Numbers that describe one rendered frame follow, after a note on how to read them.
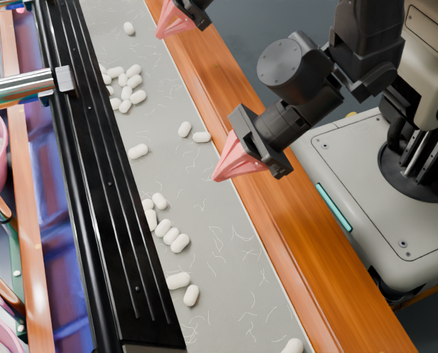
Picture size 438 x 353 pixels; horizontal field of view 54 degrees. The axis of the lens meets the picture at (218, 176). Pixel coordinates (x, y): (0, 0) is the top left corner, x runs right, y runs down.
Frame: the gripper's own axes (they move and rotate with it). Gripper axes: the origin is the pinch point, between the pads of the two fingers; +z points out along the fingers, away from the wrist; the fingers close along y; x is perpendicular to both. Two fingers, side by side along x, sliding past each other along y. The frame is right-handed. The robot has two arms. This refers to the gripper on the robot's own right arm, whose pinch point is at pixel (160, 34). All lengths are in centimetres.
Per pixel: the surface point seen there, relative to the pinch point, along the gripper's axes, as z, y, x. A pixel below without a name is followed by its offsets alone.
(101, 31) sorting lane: 14.7, -23.3, 3.2
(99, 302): -3, 61, -31
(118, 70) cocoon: 13.2, -5.1, 1.9
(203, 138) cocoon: 5.2, 19.5, 9.0
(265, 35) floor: -4, -106, 116
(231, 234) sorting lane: 7.8, 39.6, 8.6
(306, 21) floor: -25, -110, 134
